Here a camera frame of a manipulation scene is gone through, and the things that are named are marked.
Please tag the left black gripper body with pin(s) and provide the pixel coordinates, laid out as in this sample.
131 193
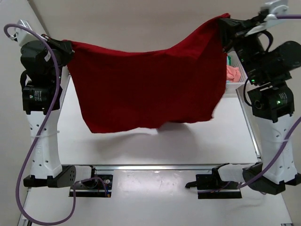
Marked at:
65 47

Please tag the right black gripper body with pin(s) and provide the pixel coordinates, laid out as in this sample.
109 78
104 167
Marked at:
244 46

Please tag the red t shirt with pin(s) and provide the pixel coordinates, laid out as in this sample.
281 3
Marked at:
120 91

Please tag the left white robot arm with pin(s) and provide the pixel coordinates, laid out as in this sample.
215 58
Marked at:
44 84

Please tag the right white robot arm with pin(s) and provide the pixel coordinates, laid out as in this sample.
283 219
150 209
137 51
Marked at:
272 104

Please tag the green t shirt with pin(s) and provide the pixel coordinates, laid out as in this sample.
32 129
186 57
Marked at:
229 60

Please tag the pink t shirt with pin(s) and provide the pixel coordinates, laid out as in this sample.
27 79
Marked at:
233 74

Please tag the white plastic laundry basket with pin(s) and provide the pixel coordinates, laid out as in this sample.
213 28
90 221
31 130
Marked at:
231 87

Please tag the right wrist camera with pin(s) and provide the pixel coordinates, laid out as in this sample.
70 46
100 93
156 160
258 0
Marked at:
274 8

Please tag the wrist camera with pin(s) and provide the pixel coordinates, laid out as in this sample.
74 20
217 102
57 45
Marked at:
21 36
274 8

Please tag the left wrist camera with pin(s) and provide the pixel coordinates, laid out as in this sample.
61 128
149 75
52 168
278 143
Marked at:
21 36

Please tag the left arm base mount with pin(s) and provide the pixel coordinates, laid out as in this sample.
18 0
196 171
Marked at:
99 187

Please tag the aluminium rail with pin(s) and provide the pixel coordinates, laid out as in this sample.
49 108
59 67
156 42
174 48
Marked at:
157 167

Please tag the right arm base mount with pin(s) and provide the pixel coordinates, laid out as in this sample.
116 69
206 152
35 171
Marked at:
210 186

